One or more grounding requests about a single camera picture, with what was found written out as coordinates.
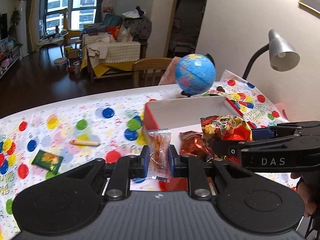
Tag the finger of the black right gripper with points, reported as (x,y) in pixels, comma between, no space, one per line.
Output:
(225,149)
(286,129)

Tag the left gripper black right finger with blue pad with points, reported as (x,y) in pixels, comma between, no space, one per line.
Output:
(190,167)

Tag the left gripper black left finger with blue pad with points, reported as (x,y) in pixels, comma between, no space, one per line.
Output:
(123,171)

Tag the red orange snack bag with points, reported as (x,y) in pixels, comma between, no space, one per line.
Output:
(219,128)

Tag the brown red foil snack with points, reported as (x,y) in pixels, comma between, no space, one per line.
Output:
(192,144)

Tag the clear orange snack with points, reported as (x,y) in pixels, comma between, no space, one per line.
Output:
(158,162)

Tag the right hand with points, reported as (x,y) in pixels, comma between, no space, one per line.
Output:
(307,195)

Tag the red cardboard box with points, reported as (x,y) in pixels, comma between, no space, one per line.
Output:
(182,115)

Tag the grey desk lamp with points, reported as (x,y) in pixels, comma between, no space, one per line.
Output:
(282,55)

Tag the green cracker packet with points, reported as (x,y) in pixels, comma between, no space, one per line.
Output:
(47,161)

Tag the small blue globe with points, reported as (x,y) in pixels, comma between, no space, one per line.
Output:
(195,74)

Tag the balloon birthday tablecloth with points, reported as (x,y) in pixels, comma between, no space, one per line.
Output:
(149,214)

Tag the pink cushion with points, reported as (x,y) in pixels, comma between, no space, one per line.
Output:
(168,78)

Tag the wooden chair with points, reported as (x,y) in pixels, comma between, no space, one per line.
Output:
(148,71)

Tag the small white stool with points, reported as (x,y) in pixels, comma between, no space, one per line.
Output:
(61,62)

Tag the sofa with white cover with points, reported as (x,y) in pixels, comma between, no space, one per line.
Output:
(110,48)

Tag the round coffee table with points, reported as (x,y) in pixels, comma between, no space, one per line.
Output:
(51,42)

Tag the dark tv cabinet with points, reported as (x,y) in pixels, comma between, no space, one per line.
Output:
(9,59)

